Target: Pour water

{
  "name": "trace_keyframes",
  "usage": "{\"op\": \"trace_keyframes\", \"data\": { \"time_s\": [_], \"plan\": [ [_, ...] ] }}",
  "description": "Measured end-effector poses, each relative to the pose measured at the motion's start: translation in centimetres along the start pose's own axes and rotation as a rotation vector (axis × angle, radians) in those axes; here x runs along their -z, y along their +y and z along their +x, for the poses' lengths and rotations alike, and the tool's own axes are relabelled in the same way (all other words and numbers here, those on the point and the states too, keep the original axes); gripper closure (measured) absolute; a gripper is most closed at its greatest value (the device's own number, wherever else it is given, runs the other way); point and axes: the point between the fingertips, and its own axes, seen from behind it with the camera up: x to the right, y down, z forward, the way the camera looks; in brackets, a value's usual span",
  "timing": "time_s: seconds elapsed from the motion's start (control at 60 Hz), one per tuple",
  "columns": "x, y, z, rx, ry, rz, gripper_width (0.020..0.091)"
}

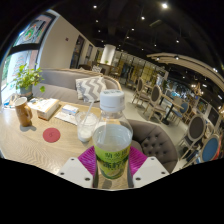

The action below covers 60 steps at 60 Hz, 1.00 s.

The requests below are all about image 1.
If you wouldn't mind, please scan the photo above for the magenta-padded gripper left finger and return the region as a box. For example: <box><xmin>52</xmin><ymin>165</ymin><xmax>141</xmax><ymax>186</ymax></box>
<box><xmin>57</xmin><ymin>145</ymin><xmax>99</xmax><ymax>189</ymax></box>

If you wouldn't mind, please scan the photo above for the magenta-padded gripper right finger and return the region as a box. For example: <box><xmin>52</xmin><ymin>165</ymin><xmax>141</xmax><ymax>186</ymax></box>
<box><xmin>126</xmin><ymin>146</ymin><xmax>171</xmax><ymax>188</ymax></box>

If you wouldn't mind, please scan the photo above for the green-labelled clear drink bottle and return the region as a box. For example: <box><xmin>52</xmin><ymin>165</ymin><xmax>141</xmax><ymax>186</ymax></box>
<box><xmin>92</xmin><ymin>89</ymin><xmax>134</xmax><ymax>181</ymax></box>

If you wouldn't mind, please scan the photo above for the dark grey tufted armchair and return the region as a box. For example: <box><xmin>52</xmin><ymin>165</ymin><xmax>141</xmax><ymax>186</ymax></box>
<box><xmin>128</xmin><ymin>119</ymin><xmax>179</xmax><ymax>174</ymax></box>

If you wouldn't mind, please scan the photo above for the flat round red coaster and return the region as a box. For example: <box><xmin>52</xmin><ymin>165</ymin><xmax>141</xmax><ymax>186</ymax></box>
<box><xmin>42</xmin><ymin>127</ymin><xmax>62</xmax><ymax>144</ymax></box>

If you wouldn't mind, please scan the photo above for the small white blue packet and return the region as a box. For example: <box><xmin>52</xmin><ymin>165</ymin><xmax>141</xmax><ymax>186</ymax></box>
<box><xmin>61</xmin><ymin>104</ymin><xmax>79</xmax><ymax>116</ymax></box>

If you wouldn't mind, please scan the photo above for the group of dining chairs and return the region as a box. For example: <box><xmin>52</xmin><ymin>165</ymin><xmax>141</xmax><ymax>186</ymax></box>
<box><xmin>131</xmin><ymin>76</ymin><xmax>224</xmax><ymax>164</ymax></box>

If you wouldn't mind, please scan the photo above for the white illustrated book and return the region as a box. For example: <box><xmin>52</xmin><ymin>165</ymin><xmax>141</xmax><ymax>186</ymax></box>
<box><xmin>28</xmin><ymin>98</ymin><xmax>60</xmax><ymax>121</ymax></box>

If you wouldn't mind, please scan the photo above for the brown ceramic mug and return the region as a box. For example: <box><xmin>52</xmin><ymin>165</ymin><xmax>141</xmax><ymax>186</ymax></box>
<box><xmin>13</xmin><ymin>96</ymin><xmax>34</xmax><ymax>128</ymax></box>

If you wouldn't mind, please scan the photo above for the grey white zigzag cushion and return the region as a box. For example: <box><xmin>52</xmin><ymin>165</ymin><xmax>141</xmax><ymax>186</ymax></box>
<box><xmin>75</xmin><ymin>75</ymin><xmax>108</xmax><ymax>103</ymax></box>

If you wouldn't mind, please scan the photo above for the grey upholstered sofa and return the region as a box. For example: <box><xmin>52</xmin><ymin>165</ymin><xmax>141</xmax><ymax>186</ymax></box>
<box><xmin>31</xmin><ymin>68</ymin><xmax>123</xmax><ymax>108</ymax></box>

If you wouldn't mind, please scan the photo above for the green potted plant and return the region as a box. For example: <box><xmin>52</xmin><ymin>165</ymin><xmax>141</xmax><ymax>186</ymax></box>
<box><xmin>13</xmin><ymin>63</ymin><xmax>46</xmax><ymax>99</ymax></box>

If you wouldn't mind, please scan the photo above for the group of ceiling lights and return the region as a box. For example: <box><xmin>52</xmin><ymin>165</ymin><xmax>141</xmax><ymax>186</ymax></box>
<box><xmin>91</xmin><ymin>3</ymin><xmax>221</xmax><ymax>73</ymax></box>

